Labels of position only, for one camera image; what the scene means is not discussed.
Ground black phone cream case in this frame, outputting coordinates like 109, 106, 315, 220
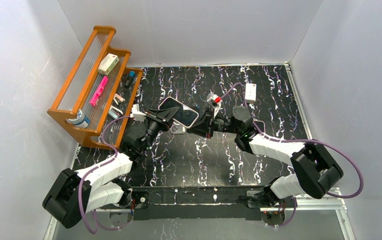
158, 96, 199, 129

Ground clear phone case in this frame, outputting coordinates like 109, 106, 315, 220
170, 121, 186, 135

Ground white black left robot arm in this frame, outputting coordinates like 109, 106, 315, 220
42, 107, 183, 234

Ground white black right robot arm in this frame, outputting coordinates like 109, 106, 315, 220
186, 106, 343, 206

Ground black phone pink case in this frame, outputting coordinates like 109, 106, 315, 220
254, 120, 265, 133

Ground white box red labels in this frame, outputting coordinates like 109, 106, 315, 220
244, 83, 257, 104

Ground blue capped black marker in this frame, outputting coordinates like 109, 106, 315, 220
124, 71, 135, 89

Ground orange wooden shelf rack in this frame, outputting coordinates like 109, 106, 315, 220
47, 25, 143, 149

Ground pink highlighter pen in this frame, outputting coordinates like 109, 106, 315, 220
89, 76, 108, 107

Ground blue white round container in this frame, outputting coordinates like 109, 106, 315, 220
67, 109, 90, 129

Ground white red box on shelf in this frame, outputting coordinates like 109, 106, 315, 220
97, 53, 120, 76

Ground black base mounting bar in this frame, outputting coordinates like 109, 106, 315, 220
109, 185, 286, 229

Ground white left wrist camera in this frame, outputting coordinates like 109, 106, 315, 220
130, 103, 146, 122

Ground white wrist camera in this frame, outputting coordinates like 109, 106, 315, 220
130, 103, 146, 122
206, 92, 222, 117

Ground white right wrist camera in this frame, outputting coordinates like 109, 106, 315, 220
206, 92, 222, 117

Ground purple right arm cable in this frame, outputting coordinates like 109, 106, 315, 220
219, 82, 365, 229

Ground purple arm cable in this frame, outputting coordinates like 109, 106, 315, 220
219, 82, 365, 229
78, 115, 135, 235

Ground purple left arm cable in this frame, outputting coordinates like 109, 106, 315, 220
78, 115, 135, 235

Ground aluminium rail along wall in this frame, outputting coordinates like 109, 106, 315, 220
284, 61, 355, 240

